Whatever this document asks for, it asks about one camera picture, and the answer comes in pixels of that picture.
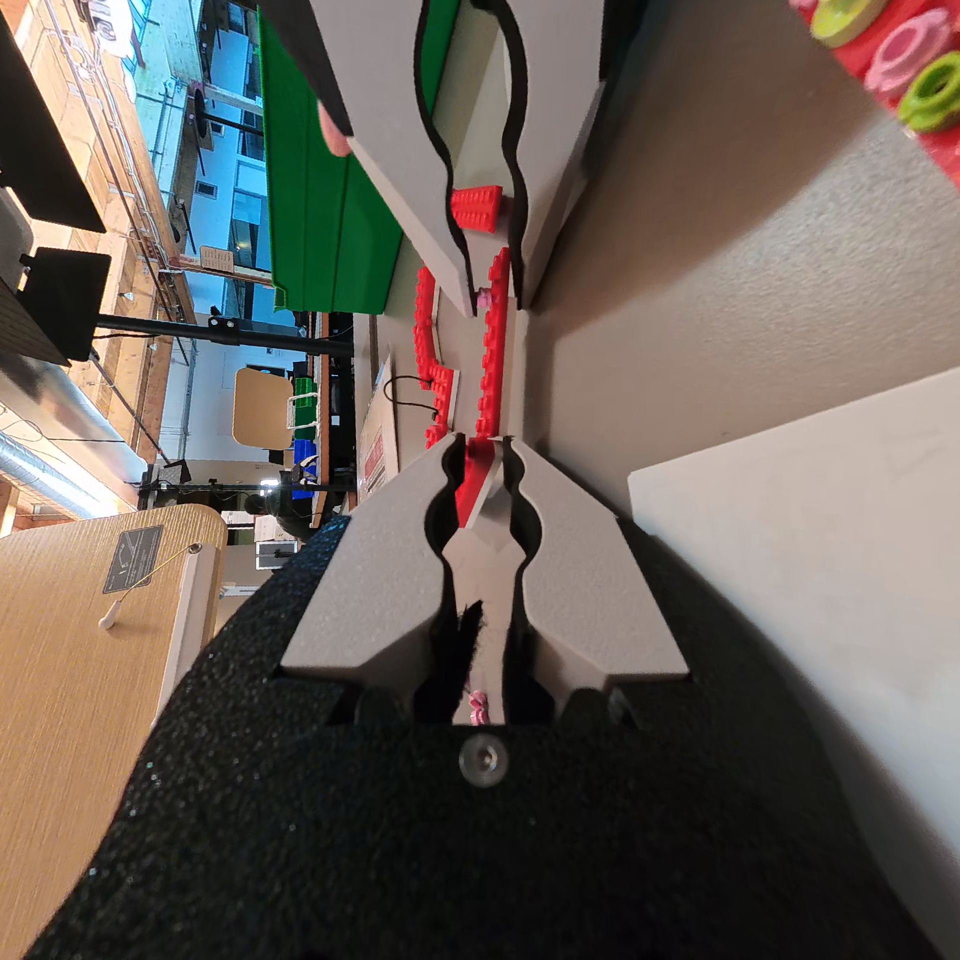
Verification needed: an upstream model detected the black elastic cord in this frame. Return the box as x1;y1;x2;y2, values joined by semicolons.
382;375;444;421

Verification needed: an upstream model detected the green plastic bin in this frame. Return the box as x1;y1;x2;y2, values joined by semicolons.
257;0;462;316

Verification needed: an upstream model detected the red lego heart chain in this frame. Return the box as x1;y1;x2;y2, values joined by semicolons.
411;183;505;451

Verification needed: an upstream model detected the silver ventilation duct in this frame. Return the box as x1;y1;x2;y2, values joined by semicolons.
0;352;147;519

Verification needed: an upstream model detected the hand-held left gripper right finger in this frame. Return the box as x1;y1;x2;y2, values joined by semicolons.
502;435;691;723

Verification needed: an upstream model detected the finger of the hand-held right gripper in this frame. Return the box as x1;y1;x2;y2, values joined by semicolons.
471;0;607;310
311;0;483;319

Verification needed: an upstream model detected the wooden side table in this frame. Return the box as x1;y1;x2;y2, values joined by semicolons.
0;504;228;960

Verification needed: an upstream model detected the wooden chair back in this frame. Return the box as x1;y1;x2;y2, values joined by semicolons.
232;366;295;451

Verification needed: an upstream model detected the black light panel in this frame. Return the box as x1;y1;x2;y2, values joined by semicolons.
0;247;112;367
0;11;106;234

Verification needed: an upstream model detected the black stand pole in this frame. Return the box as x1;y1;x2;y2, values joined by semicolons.
96;313;354;357

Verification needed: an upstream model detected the red flower-print box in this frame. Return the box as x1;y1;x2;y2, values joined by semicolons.
787;0;960;189

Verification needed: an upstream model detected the red lego strip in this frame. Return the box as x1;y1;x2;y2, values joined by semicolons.
453;246;513;530

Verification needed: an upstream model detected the cardboard card with red label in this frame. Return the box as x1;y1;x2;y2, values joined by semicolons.
357;352;400;504

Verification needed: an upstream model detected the person's right hand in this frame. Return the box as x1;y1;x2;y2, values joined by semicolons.
316;101;354;159

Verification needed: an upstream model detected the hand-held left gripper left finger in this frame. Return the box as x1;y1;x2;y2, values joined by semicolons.
279;432;470;714

